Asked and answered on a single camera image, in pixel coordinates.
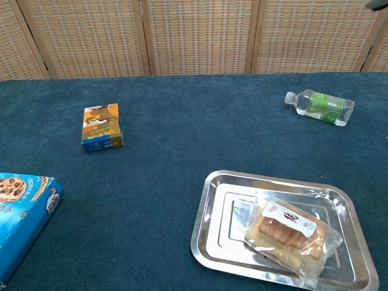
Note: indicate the plastic-wrapped bread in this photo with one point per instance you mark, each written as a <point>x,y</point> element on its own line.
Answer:
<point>288,236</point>

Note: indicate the blue tablecloth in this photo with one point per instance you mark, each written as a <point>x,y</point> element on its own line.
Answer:
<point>169,127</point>

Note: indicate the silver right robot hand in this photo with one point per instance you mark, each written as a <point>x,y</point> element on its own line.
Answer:
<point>373,3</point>

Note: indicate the blue chocolate cookie box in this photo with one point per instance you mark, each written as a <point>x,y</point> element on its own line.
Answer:
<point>21,212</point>

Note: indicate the woven wooden folding screen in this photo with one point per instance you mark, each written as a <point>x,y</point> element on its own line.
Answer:
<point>197,36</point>

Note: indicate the clear green-label water bottle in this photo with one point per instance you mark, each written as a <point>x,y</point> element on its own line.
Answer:
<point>321,106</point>

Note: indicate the small orange blue carton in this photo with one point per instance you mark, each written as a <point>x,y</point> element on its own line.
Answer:
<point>101,127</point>

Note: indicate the rectangular stainless steel tray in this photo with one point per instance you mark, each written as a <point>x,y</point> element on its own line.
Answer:
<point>218,236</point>

